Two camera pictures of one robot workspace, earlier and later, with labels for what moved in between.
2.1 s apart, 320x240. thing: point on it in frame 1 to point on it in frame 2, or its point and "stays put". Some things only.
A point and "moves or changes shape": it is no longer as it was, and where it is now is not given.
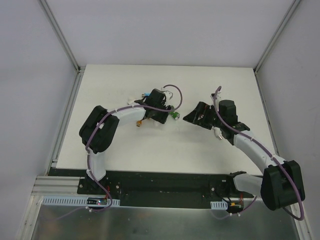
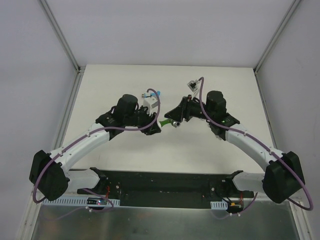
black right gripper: x=206 y=117 to x=186 y=109
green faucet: x=175 y=115 moves or changes shape
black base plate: x=158 y=187 stays put
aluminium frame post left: x=79 y=69 stays put
